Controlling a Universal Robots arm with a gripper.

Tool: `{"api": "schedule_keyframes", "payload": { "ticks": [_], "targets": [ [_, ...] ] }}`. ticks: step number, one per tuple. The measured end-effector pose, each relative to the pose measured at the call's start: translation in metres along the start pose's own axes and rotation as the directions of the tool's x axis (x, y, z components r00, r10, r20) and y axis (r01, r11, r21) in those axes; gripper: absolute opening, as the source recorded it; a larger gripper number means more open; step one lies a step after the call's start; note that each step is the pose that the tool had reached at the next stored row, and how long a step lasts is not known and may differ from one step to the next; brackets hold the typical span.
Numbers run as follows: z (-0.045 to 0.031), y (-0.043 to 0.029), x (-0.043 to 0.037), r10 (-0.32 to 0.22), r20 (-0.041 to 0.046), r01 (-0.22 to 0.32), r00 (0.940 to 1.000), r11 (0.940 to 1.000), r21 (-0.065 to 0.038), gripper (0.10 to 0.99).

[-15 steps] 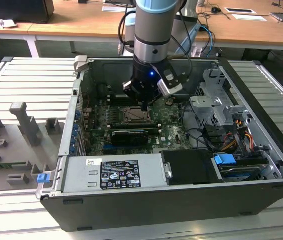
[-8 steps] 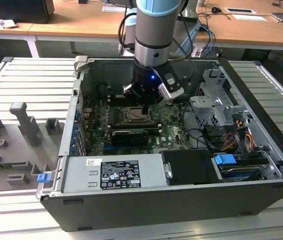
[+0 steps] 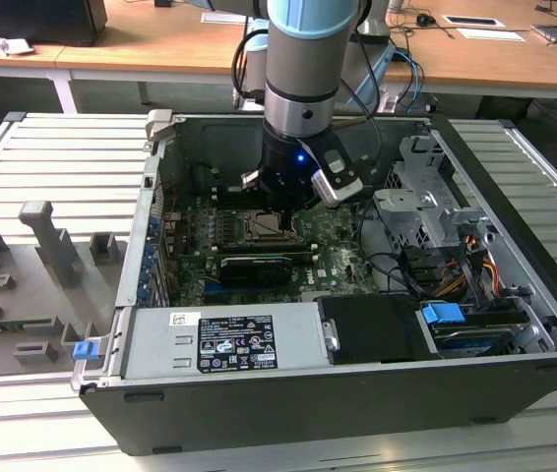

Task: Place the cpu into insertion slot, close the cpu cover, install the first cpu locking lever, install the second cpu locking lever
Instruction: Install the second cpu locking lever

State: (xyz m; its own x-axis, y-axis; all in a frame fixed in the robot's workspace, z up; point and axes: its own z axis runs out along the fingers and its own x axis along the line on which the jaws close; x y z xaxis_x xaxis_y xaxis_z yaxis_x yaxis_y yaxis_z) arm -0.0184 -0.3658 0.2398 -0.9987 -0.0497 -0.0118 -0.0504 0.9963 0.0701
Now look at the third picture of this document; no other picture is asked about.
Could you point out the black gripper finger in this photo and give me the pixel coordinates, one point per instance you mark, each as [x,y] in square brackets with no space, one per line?
[250,181]
[292,221]

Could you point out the silver CPU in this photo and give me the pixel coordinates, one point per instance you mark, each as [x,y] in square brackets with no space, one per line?
[265,223]

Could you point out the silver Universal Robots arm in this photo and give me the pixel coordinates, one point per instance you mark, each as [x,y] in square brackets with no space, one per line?
[303,64]

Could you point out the green motherboard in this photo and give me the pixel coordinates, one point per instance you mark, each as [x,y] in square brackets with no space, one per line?
[337,265]

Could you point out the black graphics card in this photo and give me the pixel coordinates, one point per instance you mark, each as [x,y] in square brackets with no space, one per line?
[254,273]

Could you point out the silver drive cage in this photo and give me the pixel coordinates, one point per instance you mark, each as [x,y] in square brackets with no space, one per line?
[406,206]

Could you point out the wooden desk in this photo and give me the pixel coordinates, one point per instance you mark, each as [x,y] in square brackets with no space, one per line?
[160,44]

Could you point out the hard disk in blue carrier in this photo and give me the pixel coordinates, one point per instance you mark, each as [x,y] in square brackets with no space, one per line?
[441,313]

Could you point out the silver power supply unit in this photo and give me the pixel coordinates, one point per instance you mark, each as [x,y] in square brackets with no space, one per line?
[160,344]

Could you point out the black open PC case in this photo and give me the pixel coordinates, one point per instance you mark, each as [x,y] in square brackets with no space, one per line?
[308,408]

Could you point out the black computer mouse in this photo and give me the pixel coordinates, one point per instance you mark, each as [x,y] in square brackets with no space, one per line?
[425,19]

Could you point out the blue case latch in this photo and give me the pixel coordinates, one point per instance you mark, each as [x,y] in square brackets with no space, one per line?
[85,350]

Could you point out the white paper sheet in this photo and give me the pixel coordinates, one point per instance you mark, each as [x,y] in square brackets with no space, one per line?
[490,34]

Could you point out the grey parts rack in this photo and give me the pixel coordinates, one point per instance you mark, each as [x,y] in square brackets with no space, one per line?
[13,295]

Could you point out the black box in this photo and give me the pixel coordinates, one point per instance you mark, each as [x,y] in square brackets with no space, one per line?
[37,19]

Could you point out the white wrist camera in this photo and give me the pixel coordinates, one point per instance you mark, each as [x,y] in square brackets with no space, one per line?
[335,189]

